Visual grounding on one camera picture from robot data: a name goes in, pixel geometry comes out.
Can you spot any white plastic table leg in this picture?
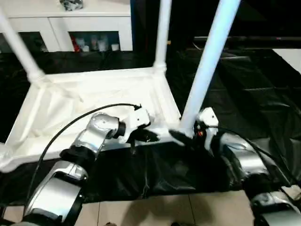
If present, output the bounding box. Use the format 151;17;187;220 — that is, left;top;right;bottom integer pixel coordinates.
180;0;242;139
0;6;46;83
152;0;172;72

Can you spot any black glossy mat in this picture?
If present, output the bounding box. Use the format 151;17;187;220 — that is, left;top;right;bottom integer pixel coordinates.
0;48;301;203

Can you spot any black horizontal bar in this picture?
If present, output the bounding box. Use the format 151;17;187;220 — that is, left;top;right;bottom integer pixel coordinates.
193;36;301;43

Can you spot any red white bottle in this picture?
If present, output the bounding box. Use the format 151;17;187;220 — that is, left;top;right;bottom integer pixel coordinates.
72;36;81;52

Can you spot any white glass-door cabinet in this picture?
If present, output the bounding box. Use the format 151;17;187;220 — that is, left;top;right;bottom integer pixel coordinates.
0;0;134;53

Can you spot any black backdrop cloth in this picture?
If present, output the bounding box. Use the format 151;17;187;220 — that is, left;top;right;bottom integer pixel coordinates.
130;0;301;50

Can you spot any dark object on cabinet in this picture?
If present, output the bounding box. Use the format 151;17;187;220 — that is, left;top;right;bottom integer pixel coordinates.
59;0;85;11

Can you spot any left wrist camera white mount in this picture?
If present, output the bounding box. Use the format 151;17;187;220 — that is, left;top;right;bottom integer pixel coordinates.
119;107;151;145

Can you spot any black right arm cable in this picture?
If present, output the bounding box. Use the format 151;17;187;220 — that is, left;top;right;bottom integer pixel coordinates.
206;126;301;185

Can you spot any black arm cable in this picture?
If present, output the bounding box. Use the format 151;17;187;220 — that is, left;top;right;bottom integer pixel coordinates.
206;126;301;185
23;103;142;212

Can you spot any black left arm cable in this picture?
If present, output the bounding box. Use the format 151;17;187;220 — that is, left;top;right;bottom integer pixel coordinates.
23;103;142;212

